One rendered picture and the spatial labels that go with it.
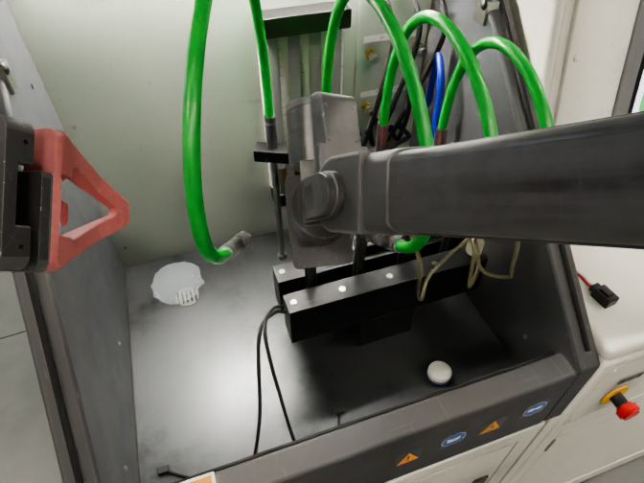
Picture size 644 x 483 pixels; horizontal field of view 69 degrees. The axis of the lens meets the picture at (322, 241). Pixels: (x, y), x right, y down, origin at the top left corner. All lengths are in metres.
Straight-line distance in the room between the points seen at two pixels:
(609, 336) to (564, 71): 0.38
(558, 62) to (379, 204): 0.50
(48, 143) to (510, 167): 0.22
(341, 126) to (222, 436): 0.53
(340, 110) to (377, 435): 0.41
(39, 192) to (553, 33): 0.64
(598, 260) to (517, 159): 0.65
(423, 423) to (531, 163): 0.48
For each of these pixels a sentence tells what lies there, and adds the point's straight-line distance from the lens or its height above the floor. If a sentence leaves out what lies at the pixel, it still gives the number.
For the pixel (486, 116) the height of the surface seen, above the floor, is 1.30.
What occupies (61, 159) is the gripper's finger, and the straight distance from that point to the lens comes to 0.26.
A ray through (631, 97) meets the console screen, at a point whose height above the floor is 1.20.
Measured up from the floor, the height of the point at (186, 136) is 1.35.
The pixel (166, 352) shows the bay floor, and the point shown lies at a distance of 0.88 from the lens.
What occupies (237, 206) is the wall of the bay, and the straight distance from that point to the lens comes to 0.97.
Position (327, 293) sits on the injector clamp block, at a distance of 0.72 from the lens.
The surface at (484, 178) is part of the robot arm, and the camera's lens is 0.26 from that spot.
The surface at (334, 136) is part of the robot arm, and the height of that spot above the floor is 1.33.
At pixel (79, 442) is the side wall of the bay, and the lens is 0.62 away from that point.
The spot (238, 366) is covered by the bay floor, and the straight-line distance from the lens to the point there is 0.84.
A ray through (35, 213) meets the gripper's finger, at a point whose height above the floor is 1.40.
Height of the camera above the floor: 1.55
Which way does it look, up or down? 45 degrees down
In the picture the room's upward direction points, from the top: straight up
